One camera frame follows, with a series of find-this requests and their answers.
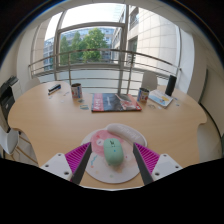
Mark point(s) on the white and blue booklet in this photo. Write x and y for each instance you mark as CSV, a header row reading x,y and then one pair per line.
x,y
160,98

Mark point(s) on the black and white printer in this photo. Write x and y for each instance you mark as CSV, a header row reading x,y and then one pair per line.
x,y
8,98

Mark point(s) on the red and dark magazine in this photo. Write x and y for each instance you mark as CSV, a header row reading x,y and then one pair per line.
x,y
115,102

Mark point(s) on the black and blue stapler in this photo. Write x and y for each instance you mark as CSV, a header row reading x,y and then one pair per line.
x,y
54,88

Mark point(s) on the metal balcony railing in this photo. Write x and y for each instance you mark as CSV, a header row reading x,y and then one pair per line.
x,y
96,50

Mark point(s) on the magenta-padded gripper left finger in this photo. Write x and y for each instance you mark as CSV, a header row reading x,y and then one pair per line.
x,y
59,164

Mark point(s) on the printed paper cup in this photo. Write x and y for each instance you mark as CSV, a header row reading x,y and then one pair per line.
x,y
76,90
143,95

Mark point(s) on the mint green computer mouse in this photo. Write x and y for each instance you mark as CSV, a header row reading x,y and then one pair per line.
x,y
113,152

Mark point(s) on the black cylindrical speaker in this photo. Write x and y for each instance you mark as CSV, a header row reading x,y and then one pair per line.
x,y
170,85

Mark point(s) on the white plastic chair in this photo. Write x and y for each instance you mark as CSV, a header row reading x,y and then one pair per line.
x,y
149,81
8,140

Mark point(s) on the round pink cartoon mouse pad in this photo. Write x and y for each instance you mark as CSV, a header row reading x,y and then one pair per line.
x,y
110,173

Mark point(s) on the small printed card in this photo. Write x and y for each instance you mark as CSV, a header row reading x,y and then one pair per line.
x,y
84,107

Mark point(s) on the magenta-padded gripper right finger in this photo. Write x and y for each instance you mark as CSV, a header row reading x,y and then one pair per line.
x,y
164,165

